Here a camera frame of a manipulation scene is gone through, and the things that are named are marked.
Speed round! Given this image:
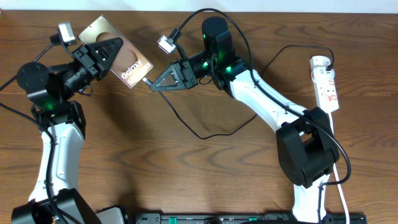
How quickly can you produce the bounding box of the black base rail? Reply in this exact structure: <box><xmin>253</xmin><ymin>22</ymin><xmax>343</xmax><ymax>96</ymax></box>
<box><xmin>93</xmin><ymin>204</ymin><xmax>368</xmax><ymax>224</ymax></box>

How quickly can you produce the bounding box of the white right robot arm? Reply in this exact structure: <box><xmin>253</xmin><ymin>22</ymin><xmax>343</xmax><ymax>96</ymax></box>
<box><xmin>150</xmin><ymin>16</ymin><xmax>340</xmax><ymax>223</ymax></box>

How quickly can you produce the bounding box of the white USB wall charger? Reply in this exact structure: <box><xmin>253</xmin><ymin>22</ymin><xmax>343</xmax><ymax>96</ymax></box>
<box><xmin>310</xmin><ymin>55</ymin><xmax>335</xmax><ymax>77</ymax></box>

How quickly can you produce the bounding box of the white power strip cord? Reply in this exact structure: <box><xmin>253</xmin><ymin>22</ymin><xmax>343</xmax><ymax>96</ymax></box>
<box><xmin>327</xmin><ymin>112</ymin><xmax>351</xmax><ymax>224</ymax></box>

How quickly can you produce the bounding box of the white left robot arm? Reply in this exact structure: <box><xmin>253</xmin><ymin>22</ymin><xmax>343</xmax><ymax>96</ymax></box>
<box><xmin>11</xmin><ymin>37</ymin><xmax>128</xmax><ymax>223</ymax></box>

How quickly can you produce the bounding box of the black USB charging cable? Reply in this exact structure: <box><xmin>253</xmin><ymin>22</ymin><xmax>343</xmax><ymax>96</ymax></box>
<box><xmin>142</xmin><ymin>44</ymin><xmax>335</xmax><ymax>141</ymax></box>

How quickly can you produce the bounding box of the white power strip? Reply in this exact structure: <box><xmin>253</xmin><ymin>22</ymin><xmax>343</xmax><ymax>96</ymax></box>
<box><xmin>311</xmin><ymin>67</ymin><xmax>339</xmax><ymax>113</ymax></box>

